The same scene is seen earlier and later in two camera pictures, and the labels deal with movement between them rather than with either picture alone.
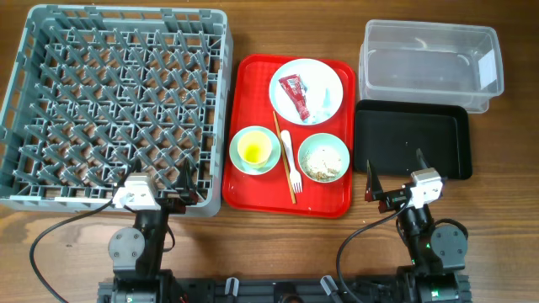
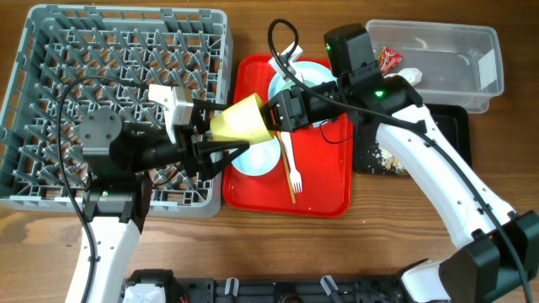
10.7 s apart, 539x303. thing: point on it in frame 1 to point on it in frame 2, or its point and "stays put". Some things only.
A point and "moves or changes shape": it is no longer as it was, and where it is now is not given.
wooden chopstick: x=285 y=159 stays put
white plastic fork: x=296 y=179 stays put
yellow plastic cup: x=254 y=147 to x=242 y=121
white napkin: x=323 y=114 moves or changes shape
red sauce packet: x=296 y=89 moves or changes shape
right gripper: x=391 y=199 to x=295 y=109
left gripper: x=186 y=195 to x=194 y=158
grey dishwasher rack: x=102 y=103 stays put
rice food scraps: x=316 y=175 to x=385 y=162
